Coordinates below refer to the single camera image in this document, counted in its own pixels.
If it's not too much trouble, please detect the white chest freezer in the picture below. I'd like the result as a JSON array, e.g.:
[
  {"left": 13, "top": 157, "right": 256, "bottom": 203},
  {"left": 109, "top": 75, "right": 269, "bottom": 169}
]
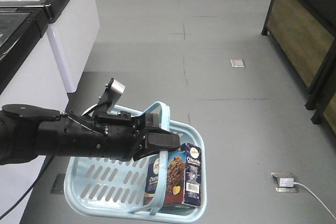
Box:
[
  {"left": 1, "top": 0, "right": 100, "bottom": 93},
  {"left": 0, "top": 8, "right": 69, "bottom": 224}
]

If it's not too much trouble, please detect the near white chest freezer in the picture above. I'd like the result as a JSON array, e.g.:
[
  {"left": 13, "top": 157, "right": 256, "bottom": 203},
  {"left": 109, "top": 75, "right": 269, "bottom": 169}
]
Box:
[{"left": 0, "top": 8, "right": 69, "bottom": 224}]

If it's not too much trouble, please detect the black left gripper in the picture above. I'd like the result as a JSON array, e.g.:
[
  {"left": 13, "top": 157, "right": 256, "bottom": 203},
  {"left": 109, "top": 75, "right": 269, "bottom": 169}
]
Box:
[{"left": 95, "top": 111, "right": 181, "bottom": 161}]

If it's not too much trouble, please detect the white power cable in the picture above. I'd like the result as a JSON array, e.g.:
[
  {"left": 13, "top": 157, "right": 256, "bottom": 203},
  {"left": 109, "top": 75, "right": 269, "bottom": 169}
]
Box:
[{"left": 293, "top": 181, "right": 336, "bottom": 221}]

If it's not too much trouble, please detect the near black wooden display stand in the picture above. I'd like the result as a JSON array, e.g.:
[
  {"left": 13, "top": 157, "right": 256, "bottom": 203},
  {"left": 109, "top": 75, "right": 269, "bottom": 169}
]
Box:
[{"left": 311, "top": 72, "right": 335, "bottom": 133}]

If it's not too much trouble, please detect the closed steel floor socket far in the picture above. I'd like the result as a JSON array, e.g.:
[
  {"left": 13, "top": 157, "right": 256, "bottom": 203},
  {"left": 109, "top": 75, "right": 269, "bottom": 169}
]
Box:
[{"left": 230, "top": 59, "right": 246, "bottom": 68}]

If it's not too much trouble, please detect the open steel floor socket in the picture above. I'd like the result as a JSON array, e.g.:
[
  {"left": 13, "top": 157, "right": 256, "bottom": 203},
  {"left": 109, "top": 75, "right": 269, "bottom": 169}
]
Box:
[{"left": 270, "top": 172, "right": 298, "bottom": 193}]

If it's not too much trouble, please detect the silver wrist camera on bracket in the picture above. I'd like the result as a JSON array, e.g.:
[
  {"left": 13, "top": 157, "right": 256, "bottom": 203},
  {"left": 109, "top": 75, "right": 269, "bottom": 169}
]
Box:
[{"left": 95, "top": 78, "right": 125, "bottom": 114}]

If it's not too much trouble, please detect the white power plug adapter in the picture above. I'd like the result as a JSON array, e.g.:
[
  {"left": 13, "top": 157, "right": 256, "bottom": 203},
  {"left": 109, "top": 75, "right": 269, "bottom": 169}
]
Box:
[{"left": 277, "top": 177, "right": 294, "bottom": 188}]

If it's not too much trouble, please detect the far white chest freezer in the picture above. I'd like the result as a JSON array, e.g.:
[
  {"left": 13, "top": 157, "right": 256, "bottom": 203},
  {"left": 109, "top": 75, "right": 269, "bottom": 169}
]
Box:
[{"left": 1, "top": 0, "right": 100, "bottom": 93}]

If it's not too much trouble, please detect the closed steel floor socket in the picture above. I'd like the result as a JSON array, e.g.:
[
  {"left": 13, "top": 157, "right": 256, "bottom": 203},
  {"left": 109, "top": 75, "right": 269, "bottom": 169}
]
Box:
[
  {"left": 230, "top": 59, "right": 246, "bottom": 68},
  {"left": 50, "top": 173, "right": 66, "bottom": 195}
]

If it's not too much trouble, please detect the far black wooden display stand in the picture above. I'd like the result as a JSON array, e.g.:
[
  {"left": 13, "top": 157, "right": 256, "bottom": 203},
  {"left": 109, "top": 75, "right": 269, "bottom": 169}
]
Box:
[{"left": 261, "top": 0, "right": 335, "bottom": 110}]

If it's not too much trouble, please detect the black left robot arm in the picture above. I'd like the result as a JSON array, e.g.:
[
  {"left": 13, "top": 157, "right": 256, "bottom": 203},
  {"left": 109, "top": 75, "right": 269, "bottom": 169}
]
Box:
[{"left": 1, "top": 104, "right": 181, "bottom": 165}]

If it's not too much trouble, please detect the light blue plastic basket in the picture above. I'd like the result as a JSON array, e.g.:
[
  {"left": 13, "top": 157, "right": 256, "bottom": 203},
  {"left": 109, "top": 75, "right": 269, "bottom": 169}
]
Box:
[{"left": 64, "top": 101, "right": 207, "bottom": 223}]

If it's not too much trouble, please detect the black wooden display stand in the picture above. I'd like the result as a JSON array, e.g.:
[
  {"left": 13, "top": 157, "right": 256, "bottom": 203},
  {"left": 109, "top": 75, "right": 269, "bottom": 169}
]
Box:
[
  {"left": 311, "top": 72, "right": 335, "bottom": 133},
  {"left": 261, "top": 0, "right": 335, "bottom": 110}
]

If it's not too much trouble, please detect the dark blue chocolate cookie box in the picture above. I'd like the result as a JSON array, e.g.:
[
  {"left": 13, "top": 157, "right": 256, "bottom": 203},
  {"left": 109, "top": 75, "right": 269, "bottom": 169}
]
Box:
[{"left": 143, "top": 142, "right": 203, "bottom": 207}]

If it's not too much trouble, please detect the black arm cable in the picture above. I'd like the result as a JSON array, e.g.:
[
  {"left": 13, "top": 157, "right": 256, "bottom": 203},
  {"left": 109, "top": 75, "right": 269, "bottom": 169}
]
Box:
[{"left": 0, "top": 155, "right": 55, "bottom": 218}]

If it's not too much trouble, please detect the closed steel floor socket left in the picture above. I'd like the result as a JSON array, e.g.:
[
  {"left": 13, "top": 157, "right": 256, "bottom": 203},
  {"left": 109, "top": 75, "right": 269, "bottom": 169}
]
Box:
[{"left": 50, "top": 173, "right": 66, "bottom": 195}]

